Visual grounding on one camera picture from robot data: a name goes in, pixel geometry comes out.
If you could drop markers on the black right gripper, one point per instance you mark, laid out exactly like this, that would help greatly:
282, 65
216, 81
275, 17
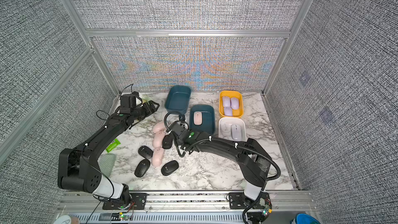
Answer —
176, 142

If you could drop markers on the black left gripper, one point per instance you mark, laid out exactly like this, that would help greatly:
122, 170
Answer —
153, 109

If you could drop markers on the pink mouse top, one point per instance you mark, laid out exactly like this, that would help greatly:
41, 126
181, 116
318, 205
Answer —
160, 126

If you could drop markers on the teal storage box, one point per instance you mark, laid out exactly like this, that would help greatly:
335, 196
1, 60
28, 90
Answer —
208, 124
178, 99

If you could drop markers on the peach pink mouse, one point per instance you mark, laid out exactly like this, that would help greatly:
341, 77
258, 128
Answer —
197, 118

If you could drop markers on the white mouse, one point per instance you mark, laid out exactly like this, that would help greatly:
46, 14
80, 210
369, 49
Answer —
226, 130
236, 132

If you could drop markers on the white storage box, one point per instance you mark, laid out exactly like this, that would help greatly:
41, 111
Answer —
232, 121

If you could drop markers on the purple mouse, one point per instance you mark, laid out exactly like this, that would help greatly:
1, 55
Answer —
235, 103
228, 111
226, 101

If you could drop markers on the yellow storage box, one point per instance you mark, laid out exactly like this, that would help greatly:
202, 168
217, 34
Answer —
237, 113

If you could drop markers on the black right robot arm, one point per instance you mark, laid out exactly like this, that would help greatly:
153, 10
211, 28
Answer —
256, 165

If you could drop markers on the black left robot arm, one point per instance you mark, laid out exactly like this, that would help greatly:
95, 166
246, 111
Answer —
78, 167

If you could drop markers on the green wavy plate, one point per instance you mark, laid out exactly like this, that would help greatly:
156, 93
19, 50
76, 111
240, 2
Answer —
145, 98

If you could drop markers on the black mouse centre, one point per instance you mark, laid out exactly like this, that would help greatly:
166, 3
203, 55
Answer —
168, 141

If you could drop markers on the black mouse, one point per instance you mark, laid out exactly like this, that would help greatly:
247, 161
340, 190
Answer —
145, 152
168, 141
169, 168
142, 168

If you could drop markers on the black mouse lower right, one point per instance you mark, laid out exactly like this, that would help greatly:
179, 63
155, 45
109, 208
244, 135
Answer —
169, 168

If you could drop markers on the green packet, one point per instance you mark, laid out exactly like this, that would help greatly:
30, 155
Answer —
113, 145

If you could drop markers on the black mouse lower left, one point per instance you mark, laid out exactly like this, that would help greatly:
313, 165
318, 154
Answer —
142, 168

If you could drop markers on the green cloth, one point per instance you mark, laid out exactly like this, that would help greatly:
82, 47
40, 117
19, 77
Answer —
106, 163

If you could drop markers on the white round object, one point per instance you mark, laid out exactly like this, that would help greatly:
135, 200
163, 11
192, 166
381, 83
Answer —
66, 219

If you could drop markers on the blue round object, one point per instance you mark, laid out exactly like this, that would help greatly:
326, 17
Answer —
302, 218

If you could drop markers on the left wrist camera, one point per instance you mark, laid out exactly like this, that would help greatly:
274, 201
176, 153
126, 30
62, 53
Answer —
136, 94

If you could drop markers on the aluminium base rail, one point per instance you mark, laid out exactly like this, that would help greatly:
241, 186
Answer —
189, 207

